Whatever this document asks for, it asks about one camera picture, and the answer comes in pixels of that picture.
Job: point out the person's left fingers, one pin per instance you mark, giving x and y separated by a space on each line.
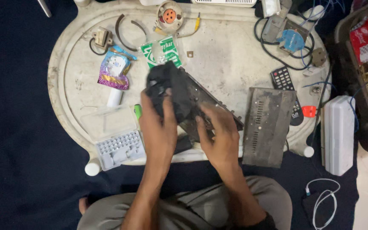
170 105

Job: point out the small white connector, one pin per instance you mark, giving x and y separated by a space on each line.
309 71

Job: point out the dark bag with clutter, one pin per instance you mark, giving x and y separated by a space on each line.
366 80

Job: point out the round brown plug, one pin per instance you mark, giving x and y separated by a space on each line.
318 57

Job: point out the white plastic tube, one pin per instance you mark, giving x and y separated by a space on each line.
115 97

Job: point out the person's right hand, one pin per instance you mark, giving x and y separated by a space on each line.
224 143

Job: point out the black power bank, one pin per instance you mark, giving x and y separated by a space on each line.
308 207

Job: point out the clear screwdriver bit case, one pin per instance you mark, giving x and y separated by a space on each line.
117 140

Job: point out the white vented device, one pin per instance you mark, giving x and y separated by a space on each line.
224 2

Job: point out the white rod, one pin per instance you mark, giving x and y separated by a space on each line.
44 8

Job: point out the black cloth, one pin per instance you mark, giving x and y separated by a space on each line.
168 80

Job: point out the round white socket orange centre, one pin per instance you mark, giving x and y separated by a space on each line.
169 16

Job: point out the small brown square piece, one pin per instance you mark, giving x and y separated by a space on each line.
190 54

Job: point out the black remote control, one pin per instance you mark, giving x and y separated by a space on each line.
282 79

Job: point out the white rectangular box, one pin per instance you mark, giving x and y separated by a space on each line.
339 135

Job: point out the small orange plastic piece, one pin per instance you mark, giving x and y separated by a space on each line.
309 111

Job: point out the person's foot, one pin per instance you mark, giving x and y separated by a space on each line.
82 206

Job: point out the dark curved band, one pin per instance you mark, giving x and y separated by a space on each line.
118 33

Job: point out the purple blister pack white plug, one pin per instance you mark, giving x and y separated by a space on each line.
115 68

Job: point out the grey metal cover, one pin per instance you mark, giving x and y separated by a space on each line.
268 127

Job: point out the small white box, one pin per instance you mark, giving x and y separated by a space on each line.
271 7

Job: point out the blue round disc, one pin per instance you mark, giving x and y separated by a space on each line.
292 40

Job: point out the green white plastic packet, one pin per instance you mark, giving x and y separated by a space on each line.
168 48

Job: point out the person's grey trousers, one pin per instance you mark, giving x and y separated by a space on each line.
190 207

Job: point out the small black flat object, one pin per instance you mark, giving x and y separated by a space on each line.
183 145

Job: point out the grey power adapter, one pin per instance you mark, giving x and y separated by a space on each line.
272 27

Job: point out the person's left hand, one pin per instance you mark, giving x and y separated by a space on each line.
158 134

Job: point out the black electronic box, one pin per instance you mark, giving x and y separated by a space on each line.
200 95

